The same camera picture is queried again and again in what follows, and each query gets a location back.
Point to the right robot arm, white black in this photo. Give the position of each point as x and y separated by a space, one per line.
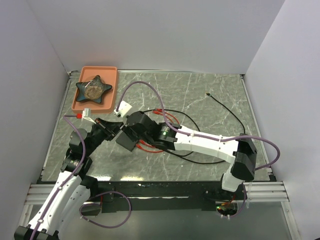
239 152

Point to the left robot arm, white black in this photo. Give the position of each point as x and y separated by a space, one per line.
73 186

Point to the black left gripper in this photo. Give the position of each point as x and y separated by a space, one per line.
109 128

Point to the black network switch box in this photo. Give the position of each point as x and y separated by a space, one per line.
126 142

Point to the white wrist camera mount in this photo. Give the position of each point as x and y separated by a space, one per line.
124 110
85 116

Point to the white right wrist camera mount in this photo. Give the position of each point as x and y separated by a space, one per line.
124 110

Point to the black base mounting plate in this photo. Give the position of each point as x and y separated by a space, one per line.
114 196

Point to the orange plastic tray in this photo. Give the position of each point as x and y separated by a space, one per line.
109 75

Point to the dark star-shaped dish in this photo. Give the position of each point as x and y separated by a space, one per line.
92 90

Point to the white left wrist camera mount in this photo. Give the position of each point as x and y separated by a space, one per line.
85 116

